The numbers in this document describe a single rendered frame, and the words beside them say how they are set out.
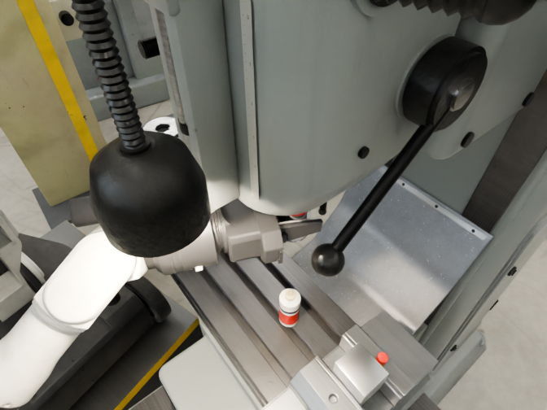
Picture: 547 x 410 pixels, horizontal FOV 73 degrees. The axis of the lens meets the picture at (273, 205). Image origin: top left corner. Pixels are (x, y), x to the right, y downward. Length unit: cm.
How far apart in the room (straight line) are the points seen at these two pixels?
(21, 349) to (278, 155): 37
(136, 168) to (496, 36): 30
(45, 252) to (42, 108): 92
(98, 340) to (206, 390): 45
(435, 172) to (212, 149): 57
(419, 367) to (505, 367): 127
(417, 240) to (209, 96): 65
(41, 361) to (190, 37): 40
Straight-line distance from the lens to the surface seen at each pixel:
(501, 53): 40
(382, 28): 27
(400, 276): 88
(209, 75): 29
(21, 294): 125
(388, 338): 72
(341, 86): 26
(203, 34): 27
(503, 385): 193
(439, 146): 43
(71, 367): 121
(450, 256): 84
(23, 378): 54
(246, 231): 44
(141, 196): 22
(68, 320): 47
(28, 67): 212
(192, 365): 88
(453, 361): 165
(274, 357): 76
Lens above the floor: 161
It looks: 46 degrees down
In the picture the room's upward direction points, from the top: straight up
